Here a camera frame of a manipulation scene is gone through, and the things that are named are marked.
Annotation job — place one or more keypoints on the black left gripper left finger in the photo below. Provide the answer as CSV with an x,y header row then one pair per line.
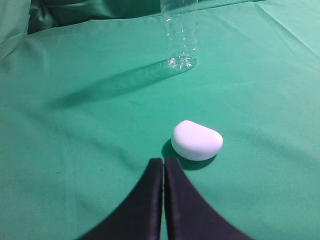
x,y
139,216

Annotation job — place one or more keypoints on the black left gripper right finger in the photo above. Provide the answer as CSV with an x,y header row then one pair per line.
x,y
188,215

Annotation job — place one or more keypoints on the white rounded plastic case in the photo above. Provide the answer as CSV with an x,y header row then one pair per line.
x,y
196,142

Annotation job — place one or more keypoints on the green tablecloth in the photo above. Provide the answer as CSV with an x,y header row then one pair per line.
x,y
83,108

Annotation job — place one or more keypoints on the clear plastic bottle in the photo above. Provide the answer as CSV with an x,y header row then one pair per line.
x,y
180,20

